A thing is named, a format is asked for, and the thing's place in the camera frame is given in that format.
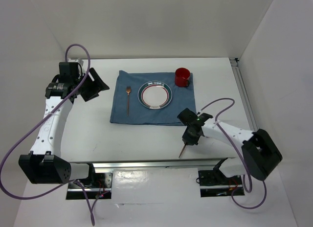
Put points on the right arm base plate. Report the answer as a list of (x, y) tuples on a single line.
[(215, 184)]

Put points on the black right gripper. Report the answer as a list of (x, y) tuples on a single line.
[(187, 138)]

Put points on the copper fork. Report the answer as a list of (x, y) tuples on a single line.
[(128, 91)]

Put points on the blue cloth napkin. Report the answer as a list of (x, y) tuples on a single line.
[(138, 114)]

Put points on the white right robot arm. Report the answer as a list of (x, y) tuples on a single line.
[(257, 154)]

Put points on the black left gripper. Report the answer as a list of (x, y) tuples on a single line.
[(96, 85)]

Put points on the white plate green red rim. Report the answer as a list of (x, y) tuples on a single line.
[(155, 95)]

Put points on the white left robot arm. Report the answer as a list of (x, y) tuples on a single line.
[(43, 164)]

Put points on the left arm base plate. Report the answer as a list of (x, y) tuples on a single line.
[(98, 186)]

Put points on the aluminium right side rail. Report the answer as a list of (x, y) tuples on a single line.
[(234, 62)]

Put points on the red mug black handle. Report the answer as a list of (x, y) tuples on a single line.
[(182, 76)]

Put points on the aluminium front table rail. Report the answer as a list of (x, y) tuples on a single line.
[(151, 164)]

